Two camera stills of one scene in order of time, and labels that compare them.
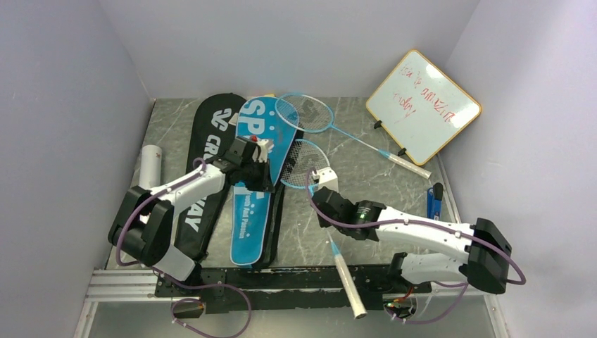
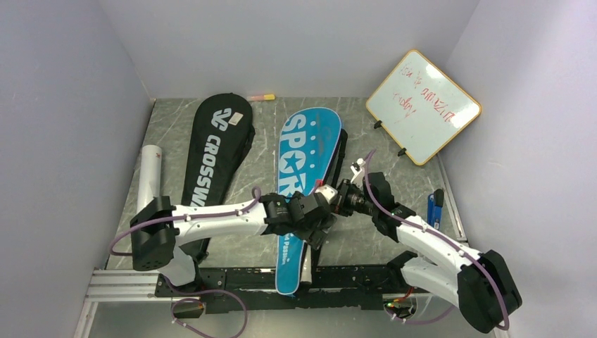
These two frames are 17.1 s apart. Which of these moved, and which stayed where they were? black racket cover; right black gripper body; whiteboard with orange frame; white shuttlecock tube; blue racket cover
Moved: right black gripper body; blue racket cover
Stayed: whiteboard with orange frame; black racket cover; white shuttlecock tube
